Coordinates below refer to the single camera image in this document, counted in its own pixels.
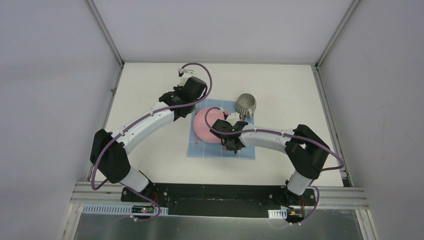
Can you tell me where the pink handled fork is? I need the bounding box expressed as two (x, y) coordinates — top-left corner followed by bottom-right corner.
(194, 105), (200, 147)

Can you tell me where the pink plate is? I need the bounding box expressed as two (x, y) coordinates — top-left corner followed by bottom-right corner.
(193, 107), (229, 144)

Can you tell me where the blue checked cloth napkin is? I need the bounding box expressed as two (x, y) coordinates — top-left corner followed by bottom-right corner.
(187, 99), (256, 160)

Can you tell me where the grey ribbed mug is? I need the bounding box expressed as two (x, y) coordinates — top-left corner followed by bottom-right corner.
(235, 93), (257, 121)

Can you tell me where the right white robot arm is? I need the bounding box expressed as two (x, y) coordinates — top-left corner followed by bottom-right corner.
(209, 119), (330, 205)

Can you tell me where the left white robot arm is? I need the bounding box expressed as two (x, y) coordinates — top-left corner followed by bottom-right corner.
(89, 76), (208, 203)

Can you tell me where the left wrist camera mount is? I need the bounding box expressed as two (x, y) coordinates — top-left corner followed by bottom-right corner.
(178, 68), (195, 79)

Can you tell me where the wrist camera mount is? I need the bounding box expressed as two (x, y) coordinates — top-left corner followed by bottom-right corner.
(225, 112), (240, 125)
(178, 68), (195, 79)

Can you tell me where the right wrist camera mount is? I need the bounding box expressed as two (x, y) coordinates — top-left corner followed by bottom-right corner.
(225, 112), (240, 125)

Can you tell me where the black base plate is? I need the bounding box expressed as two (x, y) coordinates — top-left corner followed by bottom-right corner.
(141, 183), (316, 219)

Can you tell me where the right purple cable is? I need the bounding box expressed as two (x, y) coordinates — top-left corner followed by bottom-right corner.
(203, 106), (346, 226)

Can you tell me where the purple cable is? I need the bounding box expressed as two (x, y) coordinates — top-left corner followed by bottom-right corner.
(203, 106), (346, 226)
(90, 62), (214, 222)

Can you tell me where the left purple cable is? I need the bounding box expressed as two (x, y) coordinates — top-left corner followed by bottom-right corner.
(90, 62), (214, 222)

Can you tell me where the aluminium frame rail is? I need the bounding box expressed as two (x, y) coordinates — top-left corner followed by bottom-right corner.
(58, 181), (379, 240)

